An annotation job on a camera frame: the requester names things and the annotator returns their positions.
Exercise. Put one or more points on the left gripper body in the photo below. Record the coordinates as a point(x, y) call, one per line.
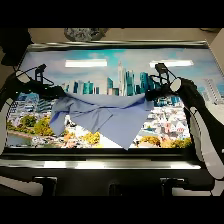
point(56, 91)

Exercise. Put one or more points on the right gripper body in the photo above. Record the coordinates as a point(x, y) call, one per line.
point(154, 93)

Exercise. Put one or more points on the blue shirt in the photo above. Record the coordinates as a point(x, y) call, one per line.
point(106, 113)

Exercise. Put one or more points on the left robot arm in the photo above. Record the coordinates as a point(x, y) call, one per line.
point(10, 90)

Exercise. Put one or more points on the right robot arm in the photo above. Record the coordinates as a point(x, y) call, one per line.
point(203, 116)

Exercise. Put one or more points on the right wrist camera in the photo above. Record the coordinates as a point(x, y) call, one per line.
point(162, 73)

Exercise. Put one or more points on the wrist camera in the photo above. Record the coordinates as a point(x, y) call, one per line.
point(162, 73)
point(41, 74)

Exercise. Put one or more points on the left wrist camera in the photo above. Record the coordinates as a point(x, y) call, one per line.
point(41, 74)

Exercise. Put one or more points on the silver frame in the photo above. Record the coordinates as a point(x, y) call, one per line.
point(100, 164)

